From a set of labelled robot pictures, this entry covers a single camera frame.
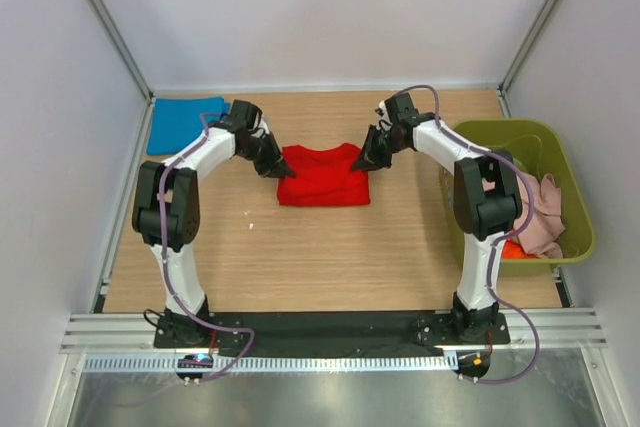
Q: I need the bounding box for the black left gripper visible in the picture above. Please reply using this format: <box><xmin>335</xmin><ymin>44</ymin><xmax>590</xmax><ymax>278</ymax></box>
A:
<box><xmin>238</xmin><ymin>132</ymin><xmax>295</xmax><ymax>179</ymax></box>

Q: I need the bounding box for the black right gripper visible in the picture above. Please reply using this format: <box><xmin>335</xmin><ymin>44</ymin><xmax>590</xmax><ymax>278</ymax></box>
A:
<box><xmin>353</xmin><ymin>124</ymin><xmax>408</xmax><ymax>173</ymax></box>

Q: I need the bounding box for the red t-shirt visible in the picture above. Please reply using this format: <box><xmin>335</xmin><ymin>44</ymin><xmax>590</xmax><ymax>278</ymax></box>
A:
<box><xmin>277</xmin><ymin>143</ymin><xmax>371</xmax><ymax>207</ymax></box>

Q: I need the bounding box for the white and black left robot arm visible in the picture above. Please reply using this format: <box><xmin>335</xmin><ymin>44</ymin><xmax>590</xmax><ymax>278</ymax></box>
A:
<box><xmin>132</xmin><ymin>100</ymin><xmax>295</xmax><ymax>348</ymax></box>

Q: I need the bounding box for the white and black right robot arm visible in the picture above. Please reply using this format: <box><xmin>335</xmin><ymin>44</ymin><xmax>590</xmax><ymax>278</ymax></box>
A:
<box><xmin>351</xmin><ymin>91</ymin><xmax>522</xmax><ymax>343</ymax></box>

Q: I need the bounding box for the folded blue t-shirt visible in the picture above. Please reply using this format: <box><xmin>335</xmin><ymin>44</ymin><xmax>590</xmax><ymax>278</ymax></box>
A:
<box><xmin>146</xmin><ymin>96</ymin><xmax>230</xmax><ymax>156</ymax></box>

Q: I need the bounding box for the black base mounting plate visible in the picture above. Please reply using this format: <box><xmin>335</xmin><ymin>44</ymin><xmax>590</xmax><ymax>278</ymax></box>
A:
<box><xmin>147</xmin><ymin>311</ymin><xmax>510</xmax><ymax>359</ymax></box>

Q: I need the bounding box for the orange t-shirt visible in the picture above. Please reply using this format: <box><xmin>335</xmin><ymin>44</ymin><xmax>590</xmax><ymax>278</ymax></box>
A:
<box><xmin>501</xmin><ymin>239</ymin><xmax>538</xmax><ymax>260</ymax></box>

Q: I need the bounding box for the olive green plastic bin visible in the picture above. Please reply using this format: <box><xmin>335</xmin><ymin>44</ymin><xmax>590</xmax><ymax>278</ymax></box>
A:
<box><xmin>454</xmin><ymin>119</ymin><xmax>595</xmax><ymax>277</ymax></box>

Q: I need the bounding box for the pink t-shirt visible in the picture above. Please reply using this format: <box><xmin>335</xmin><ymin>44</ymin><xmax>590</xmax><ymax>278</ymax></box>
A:
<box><xmin>514</xmin><ymin>173</ymin><xmax>566</xmax><ymax>259</ymax></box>

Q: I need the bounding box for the aluminium front rail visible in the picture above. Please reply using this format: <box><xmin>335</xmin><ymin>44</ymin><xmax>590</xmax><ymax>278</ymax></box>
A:
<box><xmin>60</xmin><ymin>308</ymin><xmax>606</xmax><ymax>358</ymax></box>

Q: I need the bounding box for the white slotted cable duct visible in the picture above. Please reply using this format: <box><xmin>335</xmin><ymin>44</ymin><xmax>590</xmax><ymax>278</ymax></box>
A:
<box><xmin>83</xmin><ymin>352</ymin><xmax>458</xmax><ymax>374</ymax></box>

